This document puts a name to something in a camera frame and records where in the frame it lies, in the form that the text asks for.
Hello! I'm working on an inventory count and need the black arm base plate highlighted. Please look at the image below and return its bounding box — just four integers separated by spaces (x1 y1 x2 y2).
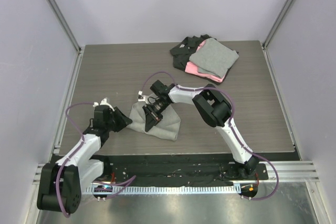
94 154 269 187

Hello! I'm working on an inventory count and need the white slotted cable duct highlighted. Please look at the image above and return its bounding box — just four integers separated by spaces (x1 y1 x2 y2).
82 184 241 195

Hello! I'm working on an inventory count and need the left aluminium frame post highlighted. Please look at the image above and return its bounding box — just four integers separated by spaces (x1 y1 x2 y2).
47 0 81 54

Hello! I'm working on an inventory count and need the right aluminium frame post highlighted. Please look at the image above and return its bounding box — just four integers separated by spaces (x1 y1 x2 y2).
261 0 313 50

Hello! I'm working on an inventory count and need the pink folded shirt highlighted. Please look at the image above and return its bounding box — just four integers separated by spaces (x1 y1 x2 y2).
185 38 232 83

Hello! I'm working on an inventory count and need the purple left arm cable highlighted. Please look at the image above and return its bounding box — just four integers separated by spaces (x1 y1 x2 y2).
55 102 137 218

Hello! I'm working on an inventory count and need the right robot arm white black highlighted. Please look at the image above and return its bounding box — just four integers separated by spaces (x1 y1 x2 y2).
138 80 259 179

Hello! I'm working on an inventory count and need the aluminium front rail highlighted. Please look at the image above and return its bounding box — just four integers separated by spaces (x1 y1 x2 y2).
33 161 321 184

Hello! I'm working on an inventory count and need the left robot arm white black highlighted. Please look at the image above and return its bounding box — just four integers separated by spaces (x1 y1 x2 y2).
37 99 132 218

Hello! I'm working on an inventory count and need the aluminium frame post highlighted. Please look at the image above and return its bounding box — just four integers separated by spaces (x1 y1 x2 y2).
261 0 313 50
47 0 81 54

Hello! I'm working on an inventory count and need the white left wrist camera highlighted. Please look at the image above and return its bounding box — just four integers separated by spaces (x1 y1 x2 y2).
93 98 115 111

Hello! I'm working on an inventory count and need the grey cloth napkin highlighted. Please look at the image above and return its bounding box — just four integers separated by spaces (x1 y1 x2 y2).
127 101 181 141

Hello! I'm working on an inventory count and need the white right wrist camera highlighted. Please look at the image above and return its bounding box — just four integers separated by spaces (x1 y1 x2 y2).
138 91 148 103

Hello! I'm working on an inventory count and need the black polo shirt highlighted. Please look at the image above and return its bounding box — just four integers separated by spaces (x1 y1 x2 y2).
170 34 232 85

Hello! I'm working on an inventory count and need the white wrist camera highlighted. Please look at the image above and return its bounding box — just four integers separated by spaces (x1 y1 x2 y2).
138 91 148 103
93 98 115 111

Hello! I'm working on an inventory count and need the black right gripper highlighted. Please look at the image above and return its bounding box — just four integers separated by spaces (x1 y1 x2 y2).
143 100 170 133

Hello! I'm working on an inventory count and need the grey folded shirt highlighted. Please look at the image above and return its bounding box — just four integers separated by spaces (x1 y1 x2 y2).
190 38 239 78

